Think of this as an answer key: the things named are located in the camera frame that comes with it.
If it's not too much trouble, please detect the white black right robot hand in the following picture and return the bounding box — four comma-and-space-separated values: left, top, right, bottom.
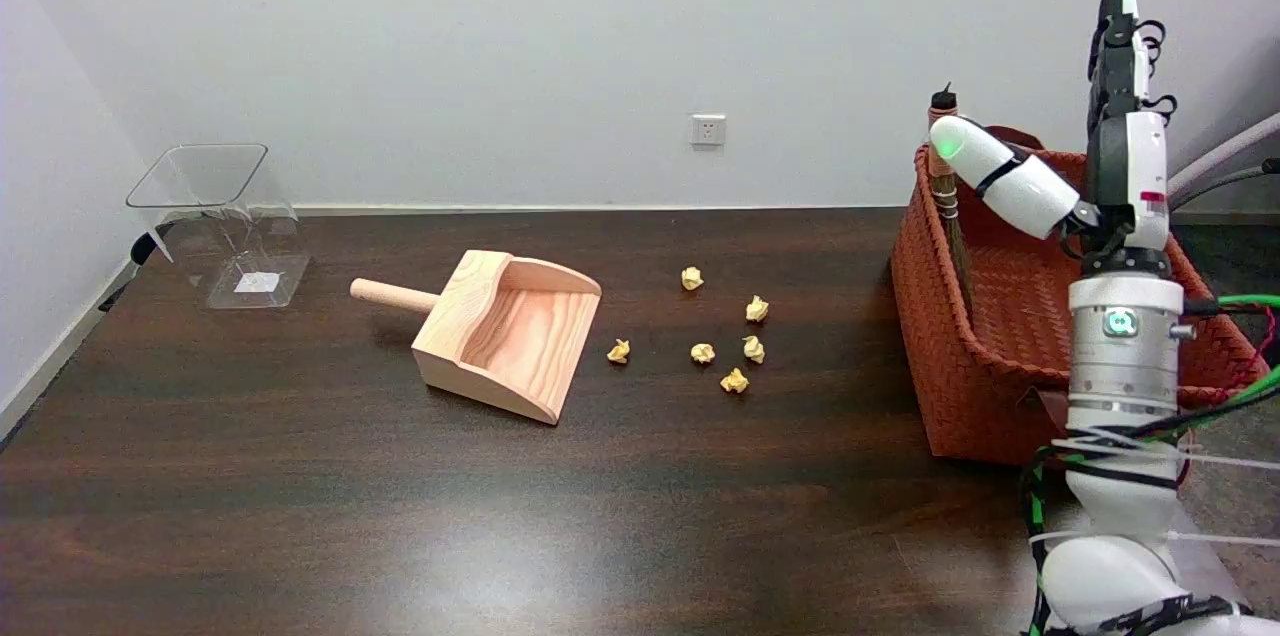
930, 0, 1179, 279

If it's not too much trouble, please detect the brown straw hand broom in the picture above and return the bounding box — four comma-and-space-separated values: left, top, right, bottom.
927, 83, 977, 319

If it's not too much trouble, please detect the orange-red woven basket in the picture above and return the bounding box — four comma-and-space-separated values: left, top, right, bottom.
890, 125, 1271, 468

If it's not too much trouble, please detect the wooden dustpan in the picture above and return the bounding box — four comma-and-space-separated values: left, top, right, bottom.
349, 249, 603, 427

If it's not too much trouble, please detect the clear plastic container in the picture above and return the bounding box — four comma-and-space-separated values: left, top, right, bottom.
125, 143, 311, 310

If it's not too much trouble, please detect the black object behind table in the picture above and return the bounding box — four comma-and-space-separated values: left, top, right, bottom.
130, 221, 176, 267

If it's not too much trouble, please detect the dark grey cable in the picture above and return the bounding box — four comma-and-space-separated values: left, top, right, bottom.
1170, 158, 1280, 212

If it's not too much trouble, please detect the pale pink hose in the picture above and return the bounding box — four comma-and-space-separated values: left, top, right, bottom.
1168, 111, 1280, 203

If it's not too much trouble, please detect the black green robot cable bundle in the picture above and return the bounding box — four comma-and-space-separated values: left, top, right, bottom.
1018, 292, 1280, 636

